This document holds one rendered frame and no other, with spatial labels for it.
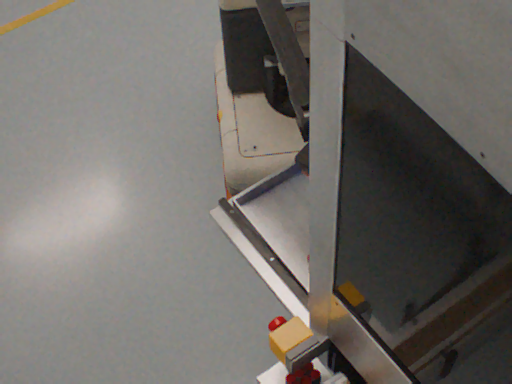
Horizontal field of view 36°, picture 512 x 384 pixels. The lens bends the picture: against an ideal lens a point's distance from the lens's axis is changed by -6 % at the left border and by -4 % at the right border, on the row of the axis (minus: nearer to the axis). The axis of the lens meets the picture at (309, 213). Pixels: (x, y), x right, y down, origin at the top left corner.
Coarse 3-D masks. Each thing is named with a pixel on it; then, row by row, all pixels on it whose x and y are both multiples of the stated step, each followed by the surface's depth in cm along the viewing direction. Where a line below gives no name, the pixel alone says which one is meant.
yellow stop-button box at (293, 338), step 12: (288, 324) 157; (300, 324) 157; (276, 336) 155; (288, 336) 155; (300, 336) 155; (312, 336) 155; (276, 348) 156; (288, 348) 154; (300, 348) 154; (288, 360) 153
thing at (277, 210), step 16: (272, 176) 190; (288, 176) 194; (304, 176) 194; (256, 192) 190; (272, 192) 192; (288, 192) 192; (304, 192) 192; (240, 208) 185; (256, 208) 189; (272, 208) 189; (288, 208) 189; (304, 208) 189; (256, 224) 187; (272, 224) 187; (288, 224) 187; (304, 224) 187; (272, 240) 185; (288, 240) 185; (304, 240) 185; (288, 256) 182; (304, 256) 182; (288, 272) 179; (304, 272) 180; (304, 288) 175
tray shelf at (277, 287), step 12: (264, 180) 194; (240, 192) 192; (216, 216) 188; (228, 228) 187; (240, 240) 185; (240, 252) 184; (252, 252) 183; (252, 264) 182; (264, 264) 182; (264, 276) 180; (276, 276) 180; (276, 288) 178; (288, 300) 177; (288, 312) 177; (300, 312) 175
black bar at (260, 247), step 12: (228, 204) 188; (228, 216) 188; (240, 228) 185; (252, 240) 183; (264, 252) 181; (276, 264) 179; (288, 276) 178; (288, 288) 178; (300, 288) 176; (300, 300) 175
